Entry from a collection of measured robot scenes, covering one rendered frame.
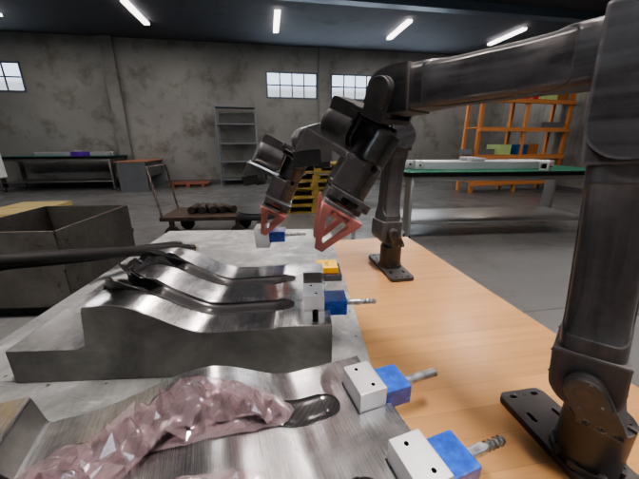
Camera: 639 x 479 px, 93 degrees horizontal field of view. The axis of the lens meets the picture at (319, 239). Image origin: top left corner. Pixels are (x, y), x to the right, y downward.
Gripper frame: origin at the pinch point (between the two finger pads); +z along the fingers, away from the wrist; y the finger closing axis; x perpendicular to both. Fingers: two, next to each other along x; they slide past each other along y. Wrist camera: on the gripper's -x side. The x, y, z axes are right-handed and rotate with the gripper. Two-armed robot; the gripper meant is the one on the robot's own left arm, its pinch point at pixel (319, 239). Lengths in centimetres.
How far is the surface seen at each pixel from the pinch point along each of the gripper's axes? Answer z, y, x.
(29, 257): 40, -19, -51
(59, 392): 38.1, 9.3, -24.3
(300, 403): 15.2, 18.2, 4.9
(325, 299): 8.6, 1.5, 6.1
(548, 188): -140, -392, 346
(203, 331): 20.1, 6.7, -9.8
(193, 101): 45, -914, -336
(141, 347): 27.0, 6.9, -16.9
